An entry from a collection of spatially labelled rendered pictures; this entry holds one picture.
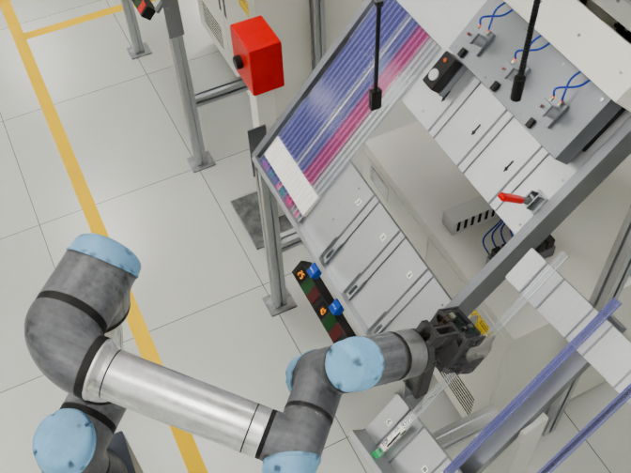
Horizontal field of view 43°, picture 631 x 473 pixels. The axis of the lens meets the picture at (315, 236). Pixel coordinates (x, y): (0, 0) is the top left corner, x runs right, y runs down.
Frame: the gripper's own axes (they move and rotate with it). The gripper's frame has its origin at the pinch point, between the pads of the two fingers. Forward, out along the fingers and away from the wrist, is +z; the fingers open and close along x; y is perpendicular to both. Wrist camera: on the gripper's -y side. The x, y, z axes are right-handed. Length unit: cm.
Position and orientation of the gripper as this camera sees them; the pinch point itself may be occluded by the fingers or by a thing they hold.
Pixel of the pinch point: (480, 344)
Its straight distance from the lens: 141.4
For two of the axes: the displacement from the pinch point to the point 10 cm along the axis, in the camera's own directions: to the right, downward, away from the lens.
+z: 7.3, -0.4, 6.8
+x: -5.4, -6.5, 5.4
